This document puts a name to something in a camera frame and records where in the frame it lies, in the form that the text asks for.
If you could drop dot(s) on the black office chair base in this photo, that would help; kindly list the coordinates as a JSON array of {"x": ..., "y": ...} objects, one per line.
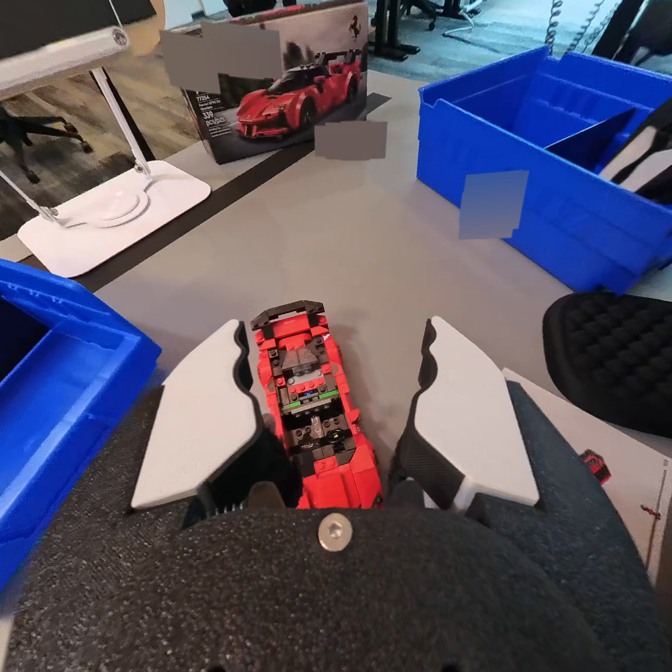
[{"x": 15, "y": 131}]

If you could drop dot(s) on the blue plastic bin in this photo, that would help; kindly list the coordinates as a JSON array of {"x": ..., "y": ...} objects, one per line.
[{"x": 78, "y": 419}]

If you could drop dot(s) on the lego set cardboard box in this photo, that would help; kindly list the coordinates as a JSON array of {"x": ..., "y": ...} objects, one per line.
[{"x": 294, "y": 99}]

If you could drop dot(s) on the white desk lamp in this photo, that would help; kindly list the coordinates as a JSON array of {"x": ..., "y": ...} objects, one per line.
[{"x": 157, "y": 194}]

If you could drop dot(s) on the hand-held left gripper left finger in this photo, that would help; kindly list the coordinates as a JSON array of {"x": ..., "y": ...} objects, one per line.
[{"x": 200, "y": 408}]

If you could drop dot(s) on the black desk leg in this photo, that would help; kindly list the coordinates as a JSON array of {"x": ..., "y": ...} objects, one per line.
[{"x": 391, "y": 31}]

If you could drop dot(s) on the red lego car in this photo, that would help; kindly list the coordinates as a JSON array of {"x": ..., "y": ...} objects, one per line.
[{"x": 336, "y": 472}]

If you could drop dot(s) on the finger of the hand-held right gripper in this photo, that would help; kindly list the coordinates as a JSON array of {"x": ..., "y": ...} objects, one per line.
[
  {"x": 653, "y": 178},
  {"x": 630, "y": 155}
]

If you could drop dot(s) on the black foam pad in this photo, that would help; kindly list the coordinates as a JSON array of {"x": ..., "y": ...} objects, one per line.
[{"x": 619, "y": 357}]

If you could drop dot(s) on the white instruction booklet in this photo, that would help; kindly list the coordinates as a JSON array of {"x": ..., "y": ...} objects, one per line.
[{"x": 630, "y": 472}]

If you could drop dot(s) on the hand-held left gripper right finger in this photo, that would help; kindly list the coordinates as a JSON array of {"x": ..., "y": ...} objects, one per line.
[{"x": 467, "y": 419}]

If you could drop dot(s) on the blue bin with divider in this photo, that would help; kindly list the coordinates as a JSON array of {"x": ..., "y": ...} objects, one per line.
[{"x": 578, "y": 247}]

